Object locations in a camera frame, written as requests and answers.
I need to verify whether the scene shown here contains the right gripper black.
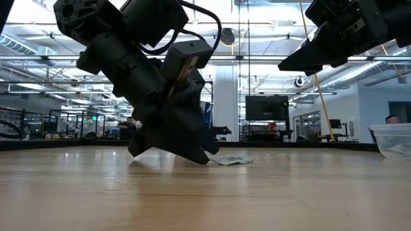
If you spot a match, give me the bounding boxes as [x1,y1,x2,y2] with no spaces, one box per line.
[277,0,402,78]

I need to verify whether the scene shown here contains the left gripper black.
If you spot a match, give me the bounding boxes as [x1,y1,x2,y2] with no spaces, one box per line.
[76,31,221,166]

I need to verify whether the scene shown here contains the green sweetener packet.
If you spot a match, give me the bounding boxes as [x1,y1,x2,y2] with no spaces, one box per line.
[211,155,254,167]

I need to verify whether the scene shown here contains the blue and white mug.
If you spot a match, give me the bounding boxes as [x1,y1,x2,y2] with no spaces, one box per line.
[200,101,213,131]

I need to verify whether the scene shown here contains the black monitor screen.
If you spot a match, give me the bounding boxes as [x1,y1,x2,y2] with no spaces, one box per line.
[245,94,290,122]

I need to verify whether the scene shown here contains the clear plastic bowl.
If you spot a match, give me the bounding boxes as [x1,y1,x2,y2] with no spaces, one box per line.
[369,123,411,160]

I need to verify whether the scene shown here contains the white sweetener packet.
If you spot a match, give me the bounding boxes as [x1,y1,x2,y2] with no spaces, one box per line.
[387,144,411,156]

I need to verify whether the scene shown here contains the yellow hanging cable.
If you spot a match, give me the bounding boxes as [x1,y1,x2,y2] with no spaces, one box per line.
[297,0,336,142]

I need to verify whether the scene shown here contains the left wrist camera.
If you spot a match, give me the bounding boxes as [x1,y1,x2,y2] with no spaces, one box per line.
[159,39,215,85]

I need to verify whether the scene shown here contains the black aluminium table frame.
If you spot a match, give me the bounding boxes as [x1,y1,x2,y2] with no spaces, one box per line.
[0,139,380,153]

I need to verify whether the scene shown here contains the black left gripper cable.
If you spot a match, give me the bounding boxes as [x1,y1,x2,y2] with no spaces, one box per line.
[137,0,223,56]

